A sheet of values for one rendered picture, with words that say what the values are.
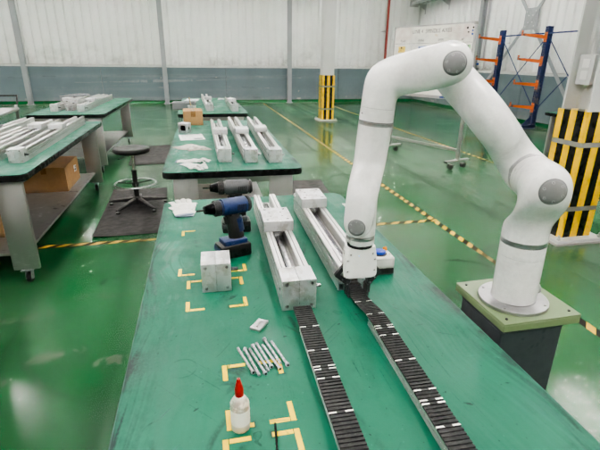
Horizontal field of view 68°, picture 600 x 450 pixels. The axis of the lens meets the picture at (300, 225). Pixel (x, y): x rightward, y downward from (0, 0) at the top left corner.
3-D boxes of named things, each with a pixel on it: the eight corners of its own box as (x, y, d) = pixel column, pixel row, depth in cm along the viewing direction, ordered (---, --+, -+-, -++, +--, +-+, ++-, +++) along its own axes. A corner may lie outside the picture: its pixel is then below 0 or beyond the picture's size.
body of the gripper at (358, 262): (346, 246, 125) (345, 281, 129) (380, 244, 127) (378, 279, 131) (339, 237, 132) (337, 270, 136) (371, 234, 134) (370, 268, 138)
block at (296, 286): (323, 307, 129) (324, 278, 126) (282, 311, 127) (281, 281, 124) (317, 292, 138) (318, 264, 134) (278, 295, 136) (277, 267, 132)
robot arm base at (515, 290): (523, 281, 139) (534, 227, 133) (563, 314, 122) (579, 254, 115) (466, 285, 137) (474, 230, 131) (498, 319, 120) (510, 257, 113)
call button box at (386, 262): (393, 273, 150) (395, 256, 148) (366, 276, 148) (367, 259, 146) (385, 263, 158) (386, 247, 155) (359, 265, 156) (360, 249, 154)
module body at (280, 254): (309, 293, 137) (310, 268, 134) (278, 295, 136) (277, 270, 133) (274, 211, 211) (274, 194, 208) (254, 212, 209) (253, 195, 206)
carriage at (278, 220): (293, 237, 165) (293, 220, 162) (263, 238, 163) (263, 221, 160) (286, 222, 179) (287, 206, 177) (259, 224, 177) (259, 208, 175)
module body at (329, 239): (367, 287, 141) (369, 263, 138) (337, 290, 139) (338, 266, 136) (313, 209, 214) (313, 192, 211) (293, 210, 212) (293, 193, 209)
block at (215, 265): (239, 289, 139) (238, 262, 135) (202, 293, 137) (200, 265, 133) (237, 275, 148) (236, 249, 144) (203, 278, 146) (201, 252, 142)
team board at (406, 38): (376, 152, 745) (385, 26, 676) (397, 149, 770) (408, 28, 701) (446, 170, 626) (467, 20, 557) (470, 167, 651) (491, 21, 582)
